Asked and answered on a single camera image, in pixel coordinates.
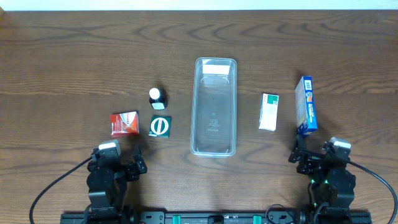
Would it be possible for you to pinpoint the red orange box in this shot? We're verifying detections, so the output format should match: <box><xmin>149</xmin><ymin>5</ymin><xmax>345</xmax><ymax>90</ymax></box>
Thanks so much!
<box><xmin>109</xmin><ymin>111</ymin><xmax>140</xmax><ymax>138</ymax></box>

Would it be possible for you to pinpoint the blue tall box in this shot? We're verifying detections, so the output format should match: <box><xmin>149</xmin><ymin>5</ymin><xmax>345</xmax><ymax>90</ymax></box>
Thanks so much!
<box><xmin>295</xmin><ymin>76</ymin><xmax>318</xmax><ymax>137</ymax></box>

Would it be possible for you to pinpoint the dark green square box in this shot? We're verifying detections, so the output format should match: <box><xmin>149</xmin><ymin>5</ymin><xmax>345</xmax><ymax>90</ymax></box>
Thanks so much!
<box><xmin>149</xmin><ymin>115</ymin><xmax>172</xmax><ymax>138</ymax></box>

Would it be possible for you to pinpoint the white green medicine box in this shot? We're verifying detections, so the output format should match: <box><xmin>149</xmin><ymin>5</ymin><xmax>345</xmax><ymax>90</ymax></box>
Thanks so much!
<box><xmin>259</xmin><ymin>93</ymin><xmax>279</xmax><ymax>131</ymax></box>

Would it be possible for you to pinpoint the dark bottle white cap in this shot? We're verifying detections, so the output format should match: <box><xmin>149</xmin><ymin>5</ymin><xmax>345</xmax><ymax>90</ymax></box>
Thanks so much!
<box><xmin>149</xmin><ymin>88</ymin><xmax>167</xmax><ymax>110</ymax></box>

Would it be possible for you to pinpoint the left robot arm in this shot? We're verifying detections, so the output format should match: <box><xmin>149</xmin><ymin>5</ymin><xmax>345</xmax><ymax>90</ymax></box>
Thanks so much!
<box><xmin>86</xmin><ymin>143</ymin><xmax>147</xmax><ymax>222</ymax></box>

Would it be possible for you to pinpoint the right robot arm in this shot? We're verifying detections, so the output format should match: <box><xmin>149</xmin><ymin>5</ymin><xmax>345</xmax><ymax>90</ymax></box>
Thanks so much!
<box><xmin>289</xmin><ymin>135</ymin><xmax>356</xmax><ymax>223</ymax></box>

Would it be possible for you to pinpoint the clear plastic container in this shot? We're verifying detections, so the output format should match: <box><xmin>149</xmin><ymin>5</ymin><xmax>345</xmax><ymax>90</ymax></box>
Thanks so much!
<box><xmin>190</xmin><ymin>57</ymin><xmax>237</xmax><ymax>158</ymax></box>

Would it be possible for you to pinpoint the right black cable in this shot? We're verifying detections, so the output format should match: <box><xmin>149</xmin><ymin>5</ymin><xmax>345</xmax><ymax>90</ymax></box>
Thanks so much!
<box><xmin>348</xmin><ymin>160</ymin><xmax>398</xmax><ymax>224</ymax></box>

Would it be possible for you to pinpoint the black cable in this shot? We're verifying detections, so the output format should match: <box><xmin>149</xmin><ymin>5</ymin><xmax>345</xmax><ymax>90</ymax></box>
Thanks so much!
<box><xmin>29</xmin><ymin>157</ymin><xmax>94</xmax><ymax>224</ymax></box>
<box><xmin>348</xmin><ymin>160</ymin><xmax>398</xmax><ymax>224</ymax></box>

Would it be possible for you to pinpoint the left black cable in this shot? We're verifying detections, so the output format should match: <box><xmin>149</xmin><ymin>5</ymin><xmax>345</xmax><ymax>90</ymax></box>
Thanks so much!
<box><xmin>29</xmin><ymin>157</ymin><xmax>94</xmax><ymax>224</ymax></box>

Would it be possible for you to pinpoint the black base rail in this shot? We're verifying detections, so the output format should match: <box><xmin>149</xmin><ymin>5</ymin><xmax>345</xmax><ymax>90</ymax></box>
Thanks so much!
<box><xmin>60</xmin><ymin>210</ymin><xmax>373</xmax><ymax>224</ymax></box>

